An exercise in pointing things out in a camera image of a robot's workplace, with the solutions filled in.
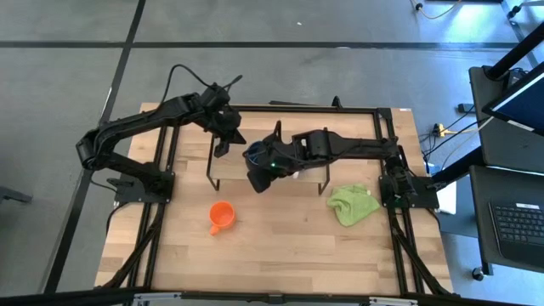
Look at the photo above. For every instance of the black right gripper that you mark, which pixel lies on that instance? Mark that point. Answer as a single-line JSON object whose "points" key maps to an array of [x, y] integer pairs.
{"points": [[282, 155]]}

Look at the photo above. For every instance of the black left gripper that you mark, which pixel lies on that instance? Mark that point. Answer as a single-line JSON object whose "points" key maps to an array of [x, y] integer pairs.
{"points": [[223, 115]]}

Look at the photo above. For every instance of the dark mug blue interior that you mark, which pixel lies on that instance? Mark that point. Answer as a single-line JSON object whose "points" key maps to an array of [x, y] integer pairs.
{"points": [[253, 158]]}

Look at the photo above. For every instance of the orange plastic cup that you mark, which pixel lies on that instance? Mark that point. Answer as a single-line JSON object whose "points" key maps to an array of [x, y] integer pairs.
{"points": [[222, 213]]}

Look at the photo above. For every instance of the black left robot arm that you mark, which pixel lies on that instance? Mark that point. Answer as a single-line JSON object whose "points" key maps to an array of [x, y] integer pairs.
{"points": [[127, 123]]}

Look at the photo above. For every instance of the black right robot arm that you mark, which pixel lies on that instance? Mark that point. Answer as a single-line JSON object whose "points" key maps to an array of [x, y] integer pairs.
{"points": [[361, 149]]}

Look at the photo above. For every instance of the wooden shelf black metal legs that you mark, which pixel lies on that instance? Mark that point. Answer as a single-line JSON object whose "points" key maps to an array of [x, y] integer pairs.
{"points": [[231, 166]]}

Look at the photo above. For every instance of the green cloth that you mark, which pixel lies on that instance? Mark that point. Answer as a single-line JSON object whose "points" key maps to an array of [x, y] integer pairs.
{"points": [[353, 204]]}

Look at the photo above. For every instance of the yellow power strip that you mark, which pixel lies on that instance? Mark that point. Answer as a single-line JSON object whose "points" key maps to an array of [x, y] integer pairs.
{"points": [[440, 129]]}

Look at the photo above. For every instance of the white paper sheet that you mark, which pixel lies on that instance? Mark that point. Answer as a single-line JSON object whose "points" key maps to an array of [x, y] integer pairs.
{"points": [[448, 200]]}

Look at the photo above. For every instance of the grey power adapter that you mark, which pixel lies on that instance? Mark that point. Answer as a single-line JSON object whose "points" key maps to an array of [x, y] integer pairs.
{"points": [[465, 108]]}

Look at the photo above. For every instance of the grey floor stand foot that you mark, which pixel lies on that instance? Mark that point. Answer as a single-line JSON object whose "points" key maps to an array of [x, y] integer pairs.
{"points": [[13, 195]]}

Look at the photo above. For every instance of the black desk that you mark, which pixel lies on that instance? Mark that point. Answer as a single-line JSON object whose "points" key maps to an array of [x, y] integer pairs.
{"points": [[506, 149]]}

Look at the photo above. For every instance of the black caster wheel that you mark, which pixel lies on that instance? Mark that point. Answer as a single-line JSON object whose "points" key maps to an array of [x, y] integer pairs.
{"points": [[478, 274]]}

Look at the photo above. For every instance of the black keyboard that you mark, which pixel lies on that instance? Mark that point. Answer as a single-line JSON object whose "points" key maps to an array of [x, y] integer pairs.
{"points": [[518, 225]]}

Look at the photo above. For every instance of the computer monitor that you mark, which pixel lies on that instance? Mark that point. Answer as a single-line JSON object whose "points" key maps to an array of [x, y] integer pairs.
{"points": [[525, 104]]}

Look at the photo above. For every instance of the black diagonal pole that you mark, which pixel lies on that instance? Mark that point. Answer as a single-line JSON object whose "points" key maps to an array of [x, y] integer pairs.
{"points": [[516, 53]]}

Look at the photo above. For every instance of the black metal table frame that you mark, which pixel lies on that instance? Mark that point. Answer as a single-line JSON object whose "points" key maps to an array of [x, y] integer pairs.
{"points": [[306, 109]]}

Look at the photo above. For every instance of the black front rig rail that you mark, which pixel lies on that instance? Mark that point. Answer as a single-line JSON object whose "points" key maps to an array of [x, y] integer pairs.
{"points": [[229, 296]]}

